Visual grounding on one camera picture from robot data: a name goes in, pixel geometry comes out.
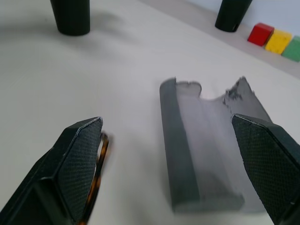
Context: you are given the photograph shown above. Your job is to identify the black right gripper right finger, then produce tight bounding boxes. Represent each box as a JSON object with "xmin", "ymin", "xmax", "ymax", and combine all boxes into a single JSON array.
[{"xmin": 231, "ymin": 113, "xmax": 300, "ymax": 225}]

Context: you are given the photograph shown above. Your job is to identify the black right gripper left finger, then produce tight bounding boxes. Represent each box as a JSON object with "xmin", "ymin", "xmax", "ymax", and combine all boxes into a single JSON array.
[{"xmin": 0, "ymin": 116, "xmax": 104, "ymax": 225}]

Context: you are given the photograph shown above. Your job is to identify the tortoiseshell glasses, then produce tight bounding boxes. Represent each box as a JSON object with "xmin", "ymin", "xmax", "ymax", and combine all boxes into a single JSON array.
[{"xmin": 78, "ymin": 132, "xmax": 113, "ymax": 225}]

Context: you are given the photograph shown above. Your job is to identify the open grey glasses case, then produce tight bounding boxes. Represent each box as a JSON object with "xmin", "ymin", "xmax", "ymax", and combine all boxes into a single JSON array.
[{"xmin": 159, "ymin": 76, "xmax": 274, "ymax": 214}]

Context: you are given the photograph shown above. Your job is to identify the black cup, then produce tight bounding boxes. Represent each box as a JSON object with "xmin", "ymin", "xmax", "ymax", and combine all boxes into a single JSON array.
[
  {"xmin": 50, "ymin": 0, "xmax": 91, "ymax": 37},
  {"xmin": 215, "ymin": 0, "xmax": 254, "ymax": 33}
]

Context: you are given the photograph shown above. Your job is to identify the green block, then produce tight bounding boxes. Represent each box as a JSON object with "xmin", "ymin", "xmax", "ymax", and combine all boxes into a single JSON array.
[{"xmin": 281, "ymin": 36, "xmax": 300, "ymax": 62}]

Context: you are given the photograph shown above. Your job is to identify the yellow block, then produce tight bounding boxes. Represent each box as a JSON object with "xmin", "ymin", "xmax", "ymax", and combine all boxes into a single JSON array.
[{"xmin": 265, "ymin": 29, "xmax": 293, "ymax": 55}]

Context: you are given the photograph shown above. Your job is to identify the red block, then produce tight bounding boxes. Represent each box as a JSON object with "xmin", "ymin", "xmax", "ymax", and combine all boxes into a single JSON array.
[{"xmin": 247, "ymin": 22, "xmax": 275, "ymax": 47}]

